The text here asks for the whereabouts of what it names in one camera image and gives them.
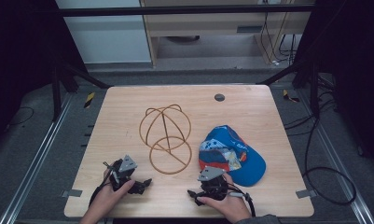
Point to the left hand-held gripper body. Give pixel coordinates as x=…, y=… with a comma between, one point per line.
x=127, y=163

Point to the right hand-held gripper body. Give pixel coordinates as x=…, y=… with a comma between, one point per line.
x=211, y=173

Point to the blue baseball cap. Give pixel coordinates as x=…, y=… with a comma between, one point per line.
x=237, y=149

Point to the person's left hand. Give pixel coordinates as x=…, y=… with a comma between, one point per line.
x=108, y=199

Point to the person's right hand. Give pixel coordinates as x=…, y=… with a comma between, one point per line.
x=234, y=205

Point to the black yellow striped tape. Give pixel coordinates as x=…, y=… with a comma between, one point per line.
x=289, y=96
x=89, y=100

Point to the grey round table grommet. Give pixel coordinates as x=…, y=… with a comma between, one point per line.
x=219, y=97

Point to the black metal stand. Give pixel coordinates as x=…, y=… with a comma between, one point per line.
x=56, y=93
x=313, y=90

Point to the white cabinet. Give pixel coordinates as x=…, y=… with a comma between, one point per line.
x=107, y=37

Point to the light wooden desk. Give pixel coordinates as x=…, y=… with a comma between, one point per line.
x=206, y=26

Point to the black curtain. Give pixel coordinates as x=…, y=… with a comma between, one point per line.
x=20, y=46
x=352, y=62

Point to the grey table edge bracket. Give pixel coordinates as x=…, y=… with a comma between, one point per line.
x=306, y=193
x=72, y=193

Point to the aluminium floor rail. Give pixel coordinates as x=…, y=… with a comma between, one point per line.
x=337, y=161
x=35, y=158

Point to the black horizontal frame bar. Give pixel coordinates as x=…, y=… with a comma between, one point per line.
x=175, y=11

